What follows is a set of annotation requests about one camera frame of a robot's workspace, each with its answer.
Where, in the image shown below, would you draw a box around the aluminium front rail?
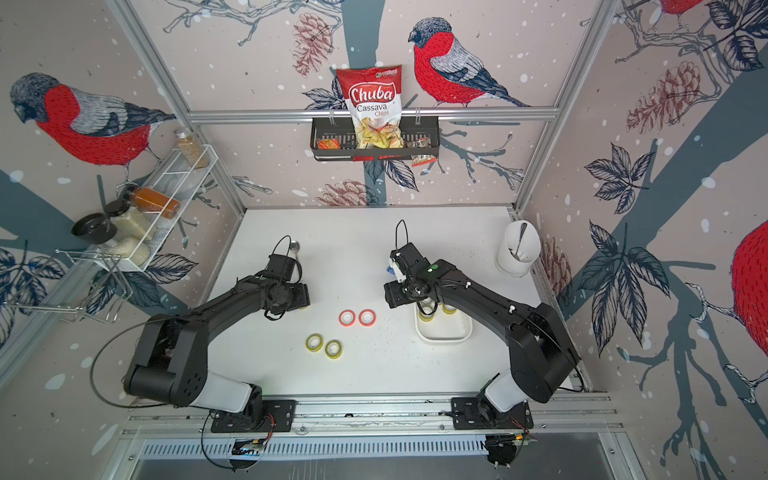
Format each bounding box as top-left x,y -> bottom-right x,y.
118,391 -> 626,439

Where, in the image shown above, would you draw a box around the yellow tape roll front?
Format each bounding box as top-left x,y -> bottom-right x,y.
416,304 -> 435,322

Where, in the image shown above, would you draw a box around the horizontal aluminium wall bar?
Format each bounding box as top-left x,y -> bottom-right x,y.
187,106 -> 562,126

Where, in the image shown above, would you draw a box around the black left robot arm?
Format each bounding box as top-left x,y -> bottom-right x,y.
123,275 -> 310,414

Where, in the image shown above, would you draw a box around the metal spoon in cup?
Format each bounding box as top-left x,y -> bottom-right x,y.
510,221 -> 528,261

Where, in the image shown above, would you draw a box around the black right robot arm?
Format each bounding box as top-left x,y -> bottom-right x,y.
384,242 -> 580,416

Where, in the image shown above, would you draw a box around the white wire spice rack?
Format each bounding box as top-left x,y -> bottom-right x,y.
70,144 -> 219,273

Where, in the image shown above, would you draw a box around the black wire wall basket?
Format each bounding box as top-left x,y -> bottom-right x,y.
310,116 -> 440,161

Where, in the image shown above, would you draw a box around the red tape roll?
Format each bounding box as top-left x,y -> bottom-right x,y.
358,309 -> 377,327
338,309 -> 356,327

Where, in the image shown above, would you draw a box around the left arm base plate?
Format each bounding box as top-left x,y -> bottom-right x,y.
211,399 -> 298,434

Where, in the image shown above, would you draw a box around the glass grain spice jar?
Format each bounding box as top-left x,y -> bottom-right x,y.
174,128 -> 209,169

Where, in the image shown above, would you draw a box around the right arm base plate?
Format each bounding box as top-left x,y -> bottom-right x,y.
449,397 -> 534,430

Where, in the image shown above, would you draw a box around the Chuba cassava chips bag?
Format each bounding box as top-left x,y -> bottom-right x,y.
336,65 -> 405,149

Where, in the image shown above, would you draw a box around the black lid spice jar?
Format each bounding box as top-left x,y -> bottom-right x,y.
70,213 -> 118,245

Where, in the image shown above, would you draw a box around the white utensil holder cup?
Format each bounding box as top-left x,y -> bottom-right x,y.
495,220 -> 541,278

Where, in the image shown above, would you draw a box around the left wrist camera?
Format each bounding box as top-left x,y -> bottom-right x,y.
264,253 -> 302,283

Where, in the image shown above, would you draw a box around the white storage box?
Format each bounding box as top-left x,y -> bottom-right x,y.
414,299 -> 474,345

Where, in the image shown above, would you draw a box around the orange spice bottle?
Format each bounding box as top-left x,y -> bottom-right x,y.
128,187 -> 181,219

